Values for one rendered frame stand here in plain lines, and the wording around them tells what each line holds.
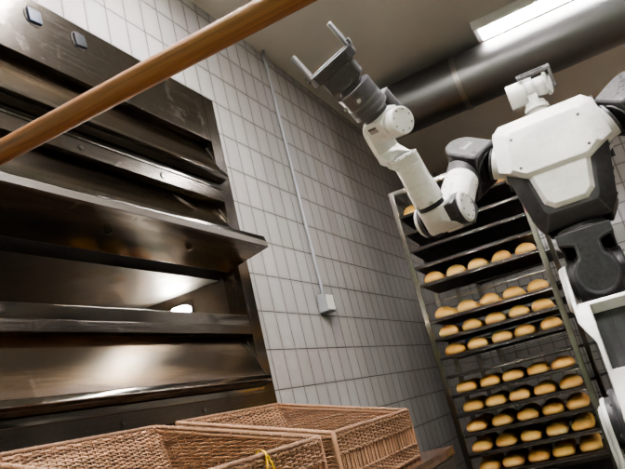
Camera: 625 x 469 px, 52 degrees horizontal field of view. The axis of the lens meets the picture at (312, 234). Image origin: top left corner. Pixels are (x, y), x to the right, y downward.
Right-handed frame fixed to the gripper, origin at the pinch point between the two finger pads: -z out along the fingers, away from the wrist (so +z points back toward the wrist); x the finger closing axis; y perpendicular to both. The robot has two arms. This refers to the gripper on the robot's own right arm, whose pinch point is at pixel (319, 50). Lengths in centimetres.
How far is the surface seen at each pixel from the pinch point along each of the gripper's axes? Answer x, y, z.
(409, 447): -58, 0, 104
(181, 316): -90, -17, 33
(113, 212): -68, -2, -5
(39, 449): -90, 50, 16
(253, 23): 10, 73, -14
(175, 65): 0, 72, -17
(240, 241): -71, -46, 33
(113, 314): -88, 5, 14
